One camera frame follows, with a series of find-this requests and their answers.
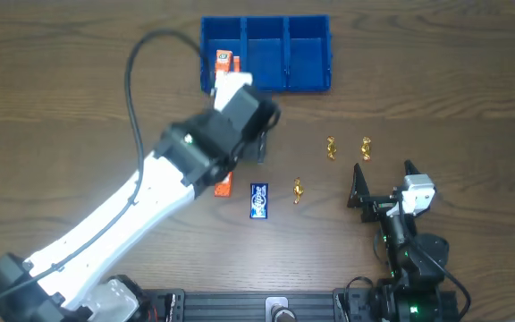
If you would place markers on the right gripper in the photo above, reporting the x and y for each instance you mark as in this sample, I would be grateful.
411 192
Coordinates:
380 208

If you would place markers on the gold candy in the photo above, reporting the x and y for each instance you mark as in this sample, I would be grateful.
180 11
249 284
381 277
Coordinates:
365 149
331 148
298 191

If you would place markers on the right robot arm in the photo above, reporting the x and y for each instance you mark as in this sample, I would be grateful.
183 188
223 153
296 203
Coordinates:
418 268

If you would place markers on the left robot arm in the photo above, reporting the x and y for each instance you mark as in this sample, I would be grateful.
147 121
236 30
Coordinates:
150 197

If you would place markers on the blue tray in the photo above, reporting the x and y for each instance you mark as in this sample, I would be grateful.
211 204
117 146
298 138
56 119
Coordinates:
306 62

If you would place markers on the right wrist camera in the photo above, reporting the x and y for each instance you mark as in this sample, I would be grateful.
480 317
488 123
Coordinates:
418 194

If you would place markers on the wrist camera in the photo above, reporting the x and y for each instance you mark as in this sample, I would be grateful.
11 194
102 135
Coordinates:
233 89
418 194

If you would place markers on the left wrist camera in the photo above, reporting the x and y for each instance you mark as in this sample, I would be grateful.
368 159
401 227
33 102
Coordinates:
233 89

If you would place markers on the mounting rail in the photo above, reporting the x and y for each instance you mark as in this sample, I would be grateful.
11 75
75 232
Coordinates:
230 306

